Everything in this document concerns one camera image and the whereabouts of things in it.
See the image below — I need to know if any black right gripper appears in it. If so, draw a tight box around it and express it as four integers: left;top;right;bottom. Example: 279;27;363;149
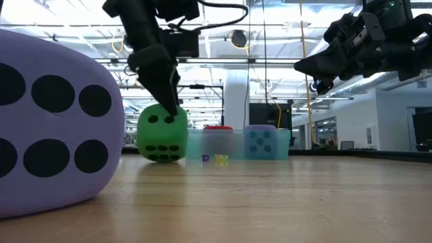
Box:
294;13;423;95

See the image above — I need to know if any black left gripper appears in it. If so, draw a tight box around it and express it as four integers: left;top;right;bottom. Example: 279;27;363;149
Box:
128;43;182;117

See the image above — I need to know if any green foam die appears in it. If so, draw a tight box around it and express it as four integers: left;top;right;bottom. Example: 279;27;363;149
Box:
136;103;189;164

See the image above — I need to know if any red foam die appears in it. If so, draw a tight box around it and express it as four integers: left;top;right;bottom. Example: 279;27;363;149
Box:
202;125;235;159

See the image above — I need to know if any purple foam die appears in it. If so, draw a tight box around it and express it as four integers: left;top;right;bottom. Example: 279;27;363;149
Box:
0;28;125;220
242;124;279;160

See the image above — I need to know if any small yellow die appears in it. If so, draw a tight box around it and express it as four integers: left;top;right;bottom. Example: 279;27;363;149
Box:
214;153;230;167

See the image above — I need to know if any teal translucent plastic bin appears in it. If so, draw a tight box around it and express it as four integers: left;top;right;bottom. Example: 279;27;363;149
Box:
186;128;292;161

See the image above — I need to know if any black mesh computer case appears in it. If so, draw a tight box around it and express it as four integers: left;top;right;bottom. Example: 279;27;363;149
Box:
248;103;293;131

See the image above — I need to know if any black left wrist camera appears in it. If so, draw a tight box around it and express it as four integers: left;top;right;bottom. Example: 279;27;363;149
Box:
161;28;200;59

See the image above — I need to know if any black ceiling track rail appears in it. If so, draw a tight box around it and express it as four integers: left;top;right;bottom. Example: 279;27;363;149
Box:
93;57;301;65

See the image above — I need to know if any black hanging cable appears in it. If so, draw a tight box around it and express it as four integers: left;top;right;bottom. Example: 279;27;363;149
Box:
261;0;269;104

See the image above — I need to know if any black left wrist camera cable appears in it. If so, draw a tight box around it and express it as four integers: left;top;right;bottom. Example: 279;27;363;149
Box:
168;0;250;32

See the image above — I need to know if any black ceiling cord reel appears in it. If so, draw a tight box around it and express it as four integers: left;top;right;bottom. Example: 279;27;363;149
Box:
230;29;249;49

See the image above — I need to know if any black aluminium rig frame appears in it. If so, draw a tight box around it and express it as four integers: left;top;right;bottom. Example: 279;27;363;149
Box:
121;147;432;163

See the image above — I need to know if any black wall screen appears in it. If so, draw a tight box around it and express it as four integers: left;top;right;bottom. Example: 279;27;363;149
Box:
410;107;432;146

